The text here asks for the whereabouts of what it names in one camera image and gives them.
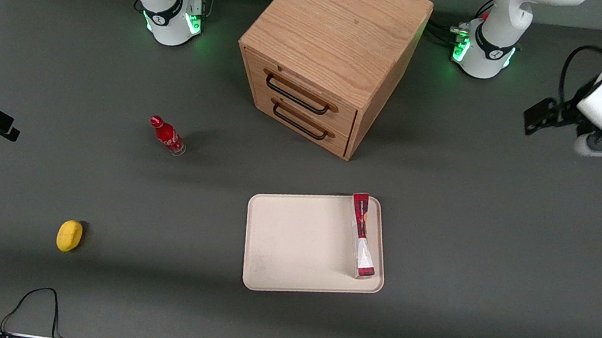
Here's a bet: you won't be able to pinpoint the red cookie box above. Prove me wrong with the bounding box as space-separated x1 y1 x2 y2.
342 192 386 281

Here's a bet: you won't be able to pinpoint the beige rectangular tray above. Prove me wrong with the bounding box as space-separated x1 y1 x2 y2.
236 181 395 307

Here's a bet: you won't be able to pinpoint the yellow lemon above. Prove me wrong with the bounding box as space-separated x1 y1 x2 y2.
55 218 85 254

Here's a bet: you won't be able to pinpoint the red cola bottle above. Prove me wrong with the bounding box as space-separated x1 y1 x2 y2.
146 114 190 158

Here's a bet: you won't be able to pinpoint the wooden two-drawer cabinet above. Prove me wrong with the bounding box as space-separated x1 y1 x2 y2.
226 0 435 170

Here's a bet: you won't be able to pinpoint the wooden drawer front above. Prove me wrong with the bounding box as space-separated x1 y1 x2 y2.
246 82 358 160
232 48 364 140

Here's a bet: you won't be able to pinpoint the black left arm base cables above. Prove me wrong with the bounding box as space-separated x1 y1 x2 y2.
427 0 495 51

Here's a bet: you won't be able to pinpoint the thin black looped cable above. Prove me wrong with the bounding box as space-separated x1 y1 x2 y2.
0 281 145 338

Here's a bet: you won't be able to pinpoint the black metal drawer handle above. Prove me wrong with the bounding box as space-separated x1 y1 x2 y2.
259 68 343 118
268 99 340 142

